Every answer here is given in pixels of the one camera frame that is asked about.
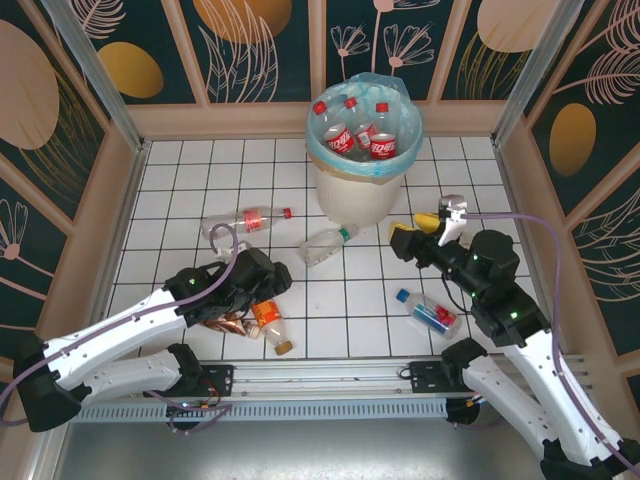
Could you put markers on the crushed brown bottle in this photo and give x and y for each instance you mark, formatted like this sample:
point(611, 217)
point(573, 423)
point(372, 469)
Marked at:
point(232, 327)

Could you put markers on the aluminium mounting rail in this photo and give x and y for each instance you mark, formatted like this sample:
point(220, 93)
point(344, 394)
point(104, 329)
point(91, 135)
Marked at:
point(325, 377)

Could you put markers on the blue plastic bin liner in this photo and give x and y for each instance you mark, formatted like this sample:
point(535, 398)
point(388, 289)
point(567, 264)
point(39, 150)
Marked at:
point(412, 130)

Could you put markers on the cream waste bin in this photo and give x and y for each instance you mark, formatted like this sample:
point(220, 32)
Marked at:
point(350, 195)

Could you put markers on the clear bottle green cap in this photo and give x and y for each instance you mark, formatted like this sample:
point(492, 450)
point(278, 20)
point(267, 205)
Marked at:
point(320, 247)

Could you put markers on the steel sheet panel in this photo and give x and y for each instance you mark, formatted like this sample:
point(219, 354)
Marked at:
point(325, 450)

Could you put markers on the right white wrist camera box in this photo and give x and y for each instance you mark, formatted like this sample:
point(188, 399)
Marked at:
point(452, 210)

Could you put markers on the blue cap water bottle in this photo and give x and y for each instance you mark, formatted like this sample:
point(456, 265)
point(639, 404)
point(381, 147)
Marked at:
point(435, 315)

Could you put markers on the aluminium frame post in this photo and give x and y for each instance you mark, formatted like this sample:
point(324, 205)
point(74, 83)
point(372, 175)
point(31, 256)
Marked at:
point(540, 65)
point(93, 65)

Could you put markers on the orange label bottle brown cap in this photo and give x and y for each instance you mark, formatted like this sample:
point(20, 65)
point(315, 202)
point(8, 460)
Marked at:
point(272, 325)

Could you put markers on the clear bottle narrow red label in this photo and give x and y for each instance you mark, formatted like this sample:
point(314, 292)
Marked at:
point(252, 220)

